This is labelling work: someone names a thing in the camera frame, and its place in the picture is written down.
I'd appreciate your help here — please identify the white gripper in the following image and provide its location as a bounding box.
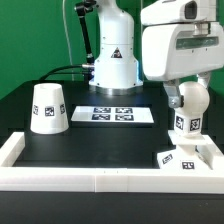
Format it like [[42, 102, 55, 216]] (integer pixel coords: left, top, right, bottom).
[[142, 22, 224, 108]]

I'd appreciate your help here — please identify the white lamp bulb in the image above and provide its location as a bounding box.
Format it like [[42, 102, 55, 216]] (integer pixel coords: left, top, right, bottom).
[[171, 81, 210, 145]]

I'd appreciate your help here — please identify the white lamp base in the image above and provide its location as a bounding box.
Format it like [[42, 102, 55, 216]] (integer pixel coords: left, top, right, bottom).
[[157, 130, 217, 171]]

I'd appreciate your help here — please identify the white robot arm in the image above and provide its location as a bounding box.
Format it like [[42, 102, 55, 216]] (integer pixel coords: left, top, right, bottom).
[[90, 0, 224, 108]]

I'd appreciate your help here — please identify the white lamp shade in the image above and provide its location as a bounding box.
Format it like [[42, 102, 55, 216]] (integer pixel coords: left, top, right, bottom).
[[30, 83, 69, 134]]

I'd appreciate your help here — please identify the white marker plate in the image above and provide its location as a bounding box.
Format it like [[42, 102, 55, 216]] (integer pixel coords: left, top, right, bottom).
[[71, 106, 154, 124]]

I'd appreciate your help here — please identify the white U-shaped table fence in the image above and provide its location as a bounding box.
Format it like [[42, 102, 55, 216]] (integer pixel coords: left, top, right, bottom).
[[0, 132, 224, 194]]

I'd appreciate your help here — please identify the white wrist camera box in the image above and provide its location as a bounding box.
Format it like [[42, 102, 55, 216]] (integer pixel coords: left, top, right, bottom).
[[140, 0, 223, 26]]

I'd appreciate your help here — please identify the black cable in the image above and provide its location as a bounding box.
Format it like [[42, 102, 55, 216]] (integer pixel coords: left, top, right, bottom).
[[38, 64, 96, 82]]

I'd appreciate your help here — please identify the white thin cable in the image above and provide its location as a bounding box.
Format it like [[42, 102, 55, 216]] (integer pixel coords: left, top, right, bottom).
[[61, 0, 76, 82]]

